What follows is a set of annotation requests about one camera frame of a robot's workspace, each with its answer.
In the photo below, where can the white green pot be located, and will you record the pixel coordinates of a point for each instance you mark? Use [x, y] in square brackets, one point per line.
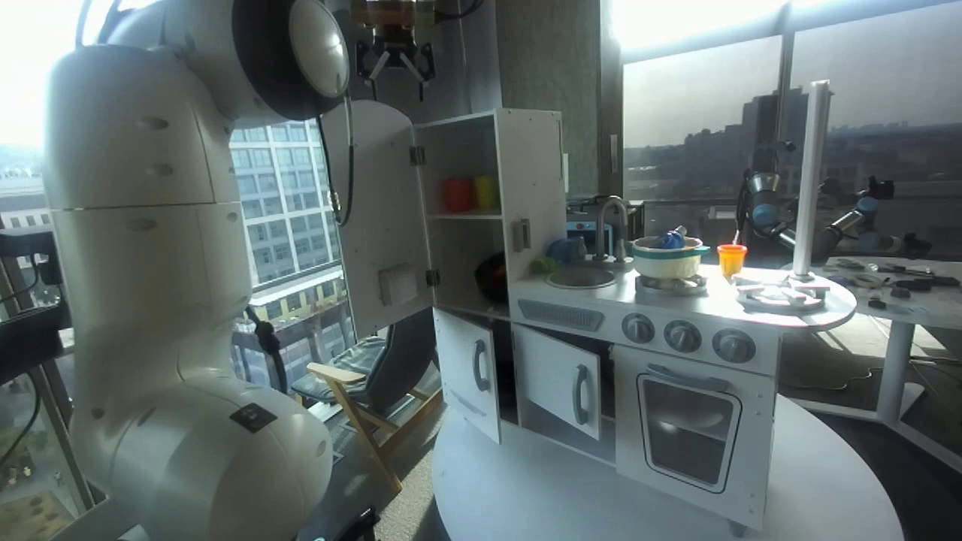
[664, 261]

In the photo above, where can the oven door with window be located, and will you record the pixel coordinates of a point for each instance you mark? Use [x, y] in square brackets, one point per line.
[695, 432]

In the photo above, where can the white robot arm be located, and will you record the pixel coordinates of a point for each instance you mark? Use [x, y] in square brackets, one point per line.
[155, 265]

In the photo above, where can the toy sink faucet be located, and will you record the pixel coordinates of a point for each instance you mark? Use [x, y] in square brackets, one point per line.
[610, 222]

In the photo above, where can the tall cabinet door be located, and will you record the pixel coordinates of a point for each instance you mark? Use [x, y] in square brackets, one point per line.
[382, 237]

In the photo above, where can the grey side table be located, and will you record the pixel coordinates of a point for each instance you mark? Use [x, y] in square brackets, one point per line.
[906, 292]

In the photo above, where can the orange drinking cup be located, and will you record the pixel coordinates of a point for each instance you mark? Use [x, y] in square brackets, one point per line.
[731, 255]

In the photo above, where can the white toy kitchen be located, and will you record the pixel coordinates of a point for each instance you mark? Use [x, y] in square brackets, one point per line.
[559, 289]

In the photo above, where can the wooden chair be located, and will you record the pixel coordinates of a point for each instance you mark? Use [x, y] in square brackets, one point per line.
[382, 435]

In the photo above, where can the green cup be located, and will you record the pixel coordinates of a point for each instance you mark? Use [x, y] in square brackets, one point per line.
[486, 193]

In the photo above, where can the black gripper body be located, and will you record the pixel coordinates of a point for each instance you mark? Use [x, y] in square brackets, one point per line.
[395, 24]

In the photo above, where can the white pole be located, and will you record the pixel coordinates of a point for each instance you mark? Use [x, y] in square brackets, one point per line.
[808, 171]

